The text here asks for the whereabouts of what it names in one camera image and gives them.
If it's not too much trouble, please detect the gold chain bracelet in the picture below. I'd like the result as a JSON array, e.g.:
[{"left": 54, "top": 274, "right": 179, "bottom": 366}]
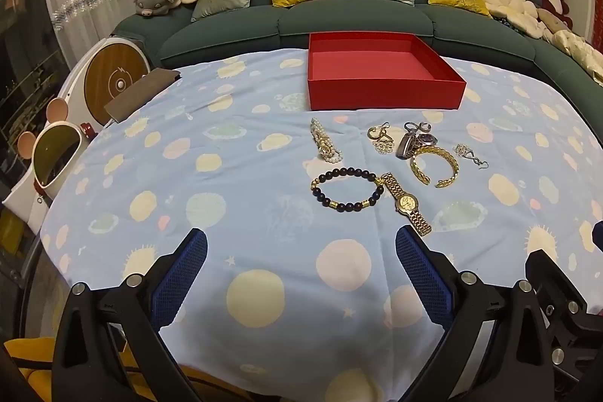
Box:
[{"left": 411, "top": 145, "right": 459, "bottom": 188}]

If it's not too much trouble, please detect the cream flower-shaped cushion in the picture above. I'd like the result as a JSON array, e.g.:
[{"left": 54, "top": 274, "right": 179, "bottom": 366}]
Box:
[{"left": 479, "top": 0, "right": 549, "bottom": 39}]

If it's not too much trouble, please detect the white toy with tinted visor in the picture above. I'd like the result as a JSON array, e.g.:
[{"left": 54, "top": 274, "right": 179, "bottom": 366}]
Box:
[{"left": 2, "top": 98, "right": 92, "bottom": 238}]

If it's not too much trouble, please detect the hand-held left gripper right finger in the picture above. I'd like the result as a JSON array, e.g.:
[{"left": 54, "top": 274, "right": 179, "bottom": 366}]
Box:
[{"left": 395, "top": 225, "right": 557, "bottom": 402}]

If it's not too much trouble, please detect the brown board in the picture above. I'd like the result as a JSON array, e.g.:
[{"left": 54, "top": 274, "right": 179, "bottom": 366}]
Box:
[{"left": 104, "top": 69, "right": 182, "bottom": 122}]

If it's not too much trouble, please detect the gold wristwatch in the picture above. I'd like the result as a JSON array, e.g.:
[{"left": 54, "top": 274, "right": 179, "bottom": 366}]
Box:
[{"left": 381, "top": 172, "right": 433, "bottom": 237}]

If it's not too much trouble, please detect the red cardboard box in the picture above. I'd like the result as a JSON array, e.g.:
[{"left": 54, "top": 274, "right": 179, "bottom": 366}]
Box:
[{"left": 308, "top": 32, "right": 467, "bottom": 111}]

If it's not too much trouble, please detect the cream quilted cloth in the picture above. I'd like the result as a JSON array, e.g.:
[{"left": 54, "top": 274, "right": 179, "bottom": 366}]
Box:
[{"left": 542, "top": 28, "right": 603, "bottom": 85}]

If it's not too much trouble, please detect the green sofa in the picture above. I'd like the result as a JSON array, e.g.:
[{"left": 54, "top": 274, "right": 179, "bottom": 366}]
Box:
[{"left": 114, "top": 0, "right": 603, "bottom": 88}]

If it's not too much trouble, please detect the silver wristwatch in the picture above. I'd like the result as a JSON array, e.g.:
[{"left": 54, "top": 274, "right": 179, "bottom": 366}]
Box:
[{"left": 396, "top": 131, "right": 438, "bottom": 160}]

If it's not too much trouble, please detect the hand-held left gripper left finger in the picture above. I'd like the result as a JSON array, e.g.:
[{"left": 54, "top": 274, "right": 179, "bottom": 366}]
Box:
[{"left": 51, "top": 228, "right": 208, "bottom": 402}]

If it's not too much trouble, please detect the blue planet-print tablecloth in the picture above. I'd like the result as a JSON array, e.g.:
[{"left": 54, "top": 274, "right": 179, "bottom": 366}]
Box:
[{"left": 40, "top": 46, "right": 603, "bottom": 402}]

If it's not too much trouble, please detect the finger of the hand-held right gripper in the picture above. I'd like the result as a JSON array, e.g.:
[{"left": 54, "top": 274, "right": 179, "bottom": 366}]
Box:
[{"left": 524, "top": 220, "right": 603, "bottom": 402}]

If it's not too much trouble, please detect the white device with wooden disc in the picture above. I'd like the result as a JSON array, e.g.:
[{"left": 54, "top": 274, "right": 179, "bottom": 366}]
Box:
[{"left": 57, "top": 35, "right": 152, "bottom": 134}]

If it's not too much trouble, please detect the yellow chair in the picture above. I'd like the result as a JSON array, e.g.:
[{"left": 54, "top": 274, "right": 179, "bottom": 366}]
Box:
[{"left": 0, "top": 336, "right": 142, "bottom": 402}]

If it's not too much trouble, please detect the black bead bracelet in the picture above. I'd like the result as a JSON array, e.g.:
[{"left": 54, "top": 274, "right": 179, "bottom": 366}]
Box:
[{"left": 310, "top": 167, "right": 386, "bottom": 213}]

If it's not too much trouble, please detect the pearl bracelet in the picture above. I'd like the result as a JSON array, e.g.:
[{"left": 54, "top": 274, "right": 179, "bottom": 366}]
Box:
[{"left": 310, "top": 118, "right": 343, "bottom": 162}]

